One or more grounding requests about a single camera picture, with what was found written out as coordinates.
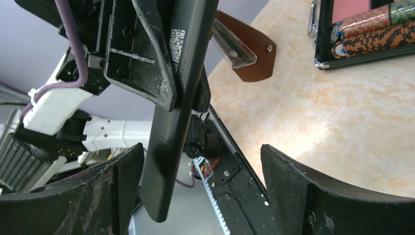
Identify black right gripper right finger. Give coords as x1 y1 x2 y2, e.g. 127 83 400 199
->
260 144 415 235

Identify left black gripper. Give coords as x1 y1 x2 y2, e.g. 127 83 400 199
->
15 0 177 112

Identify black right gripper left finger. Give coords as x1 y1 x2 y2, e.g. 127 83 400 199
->
0 143 144 235

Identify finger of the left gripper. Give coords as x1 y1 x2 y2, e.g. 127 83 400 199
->
192 67 211 113

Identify black remote control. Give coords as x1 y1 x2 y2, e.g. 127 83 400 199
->
139 0 218 223

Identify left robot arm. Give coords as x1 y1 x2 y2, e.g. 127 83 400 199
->
0 0 218 235

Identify brown leather pouch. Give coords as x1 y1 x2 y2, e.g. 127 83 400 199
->
212 10 277 82

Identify black poker chip case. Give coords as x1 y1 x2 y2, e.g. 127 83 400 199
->
307 0 415 71

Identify pink playing card deck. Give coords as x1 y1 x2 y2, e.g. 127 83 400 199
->
332 0 371 24

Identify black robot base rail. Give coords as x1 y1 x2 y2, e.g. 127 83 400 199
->
184 107 277 235

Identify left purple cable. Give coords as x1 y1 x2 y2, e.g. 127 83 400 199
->
19 0 89 124

